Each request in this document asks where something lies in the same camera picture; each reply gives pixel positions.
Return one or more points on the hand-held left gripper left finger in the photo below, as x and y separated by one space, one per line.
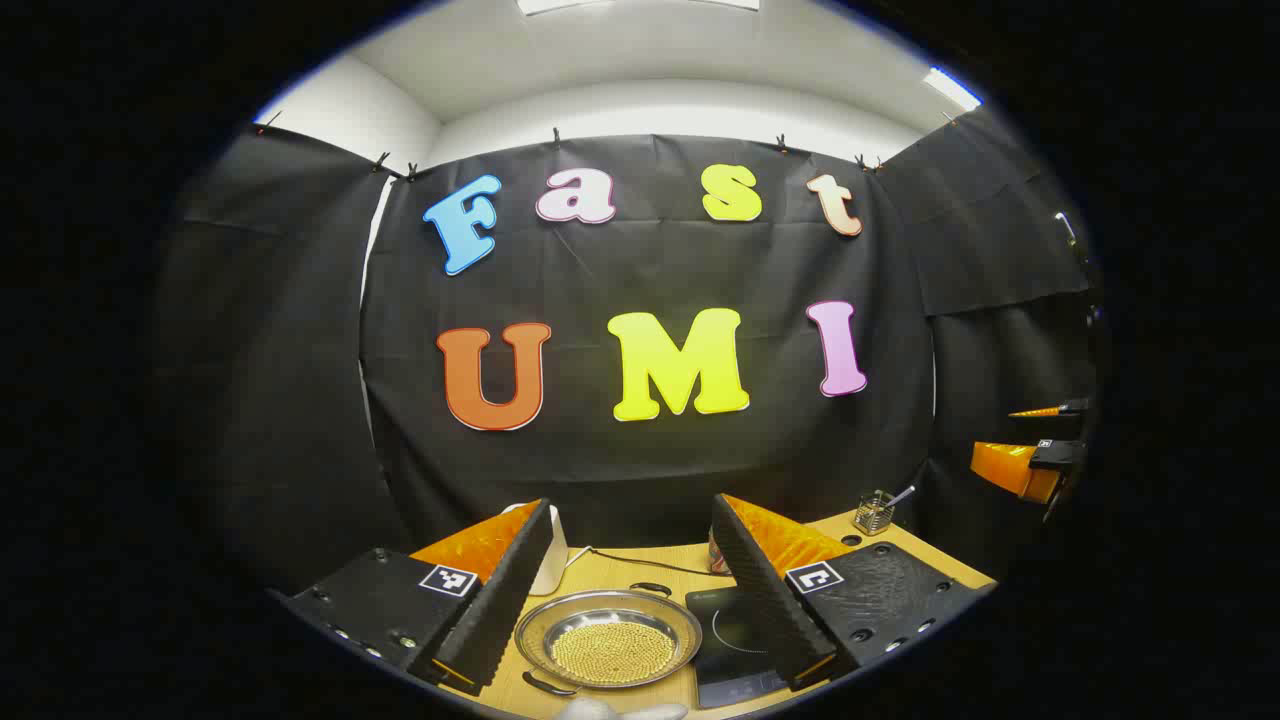
500 600

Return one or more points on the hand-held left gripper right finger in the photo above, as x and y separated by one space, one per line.
765 600

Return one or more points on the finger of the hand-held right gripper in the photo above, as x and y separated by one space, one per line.
1045 410
1010 465

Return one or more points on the stainless steel pot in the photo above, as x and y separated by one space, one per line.
540 632

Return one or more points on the black induction cooktop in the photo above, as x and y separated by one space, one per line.
722 655

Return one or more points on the pile of yellow soybeans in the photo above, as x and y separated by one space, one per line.
612 650

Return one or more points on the white toaster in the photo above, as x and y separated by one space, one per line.
553 572

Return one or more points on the silver printed drink bottle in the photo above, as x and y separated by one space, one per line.
716 560

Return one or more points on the thin metal utensil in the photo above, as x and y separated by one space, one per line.
902 494

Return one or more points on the ceiling light panel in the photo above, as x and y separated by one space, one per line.
560 5
950 88

